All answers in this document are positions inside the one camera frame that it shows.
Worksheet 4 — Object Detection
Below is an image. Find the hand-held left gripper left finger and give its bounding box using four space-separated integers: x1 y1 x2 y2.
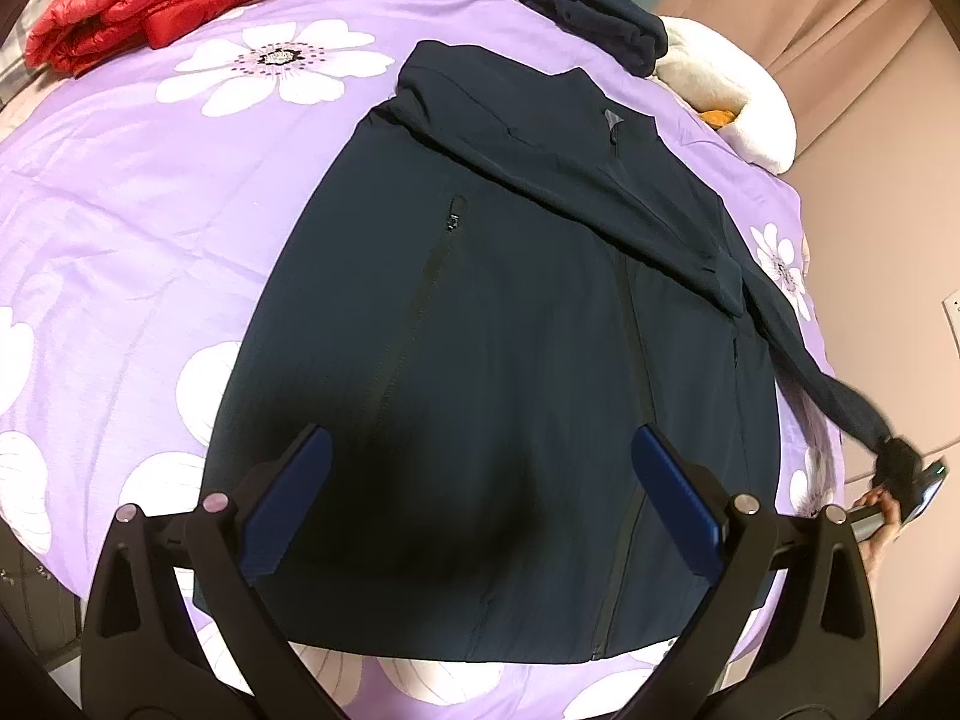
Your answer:
81 424 353 720

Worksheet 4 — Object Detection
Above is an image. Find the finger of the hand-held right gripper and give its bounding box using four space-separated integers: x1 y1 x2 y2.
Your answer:
872 436 927 509

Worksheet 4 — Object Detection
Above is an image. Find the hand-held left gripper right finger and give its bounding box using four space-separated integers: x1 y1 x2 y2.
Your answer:
600 424 882 720

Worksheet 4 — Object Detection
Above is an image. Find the navy zip jacket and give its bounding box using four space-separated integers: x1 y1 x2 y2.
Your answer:
191 41 912 665

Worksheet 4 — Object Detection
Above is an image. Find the person's right hand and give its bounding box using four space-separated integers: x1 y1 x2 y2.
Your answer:
853 489 902 565

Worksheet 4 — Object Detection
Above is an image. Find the purple floral bed sheet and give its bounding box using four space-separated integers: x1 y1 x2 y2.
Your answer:
0 0 852 720

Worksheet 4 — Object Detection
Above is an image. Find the white plush cushion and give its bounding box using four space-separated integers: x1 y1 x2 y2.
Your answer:
651 15 797 173

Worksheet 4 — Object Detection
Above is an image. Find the beige curtain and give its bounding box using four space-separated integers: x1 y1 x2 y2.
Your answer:
656 0 950 158

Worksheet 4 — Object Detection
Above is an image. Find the folded navy garment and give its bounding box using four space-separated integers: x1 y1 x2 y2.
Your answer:
512 0 668 77

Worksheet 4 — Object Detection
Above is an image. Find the red down jacket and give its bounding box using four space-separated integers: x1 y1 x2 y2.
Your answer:
25 0 344 77

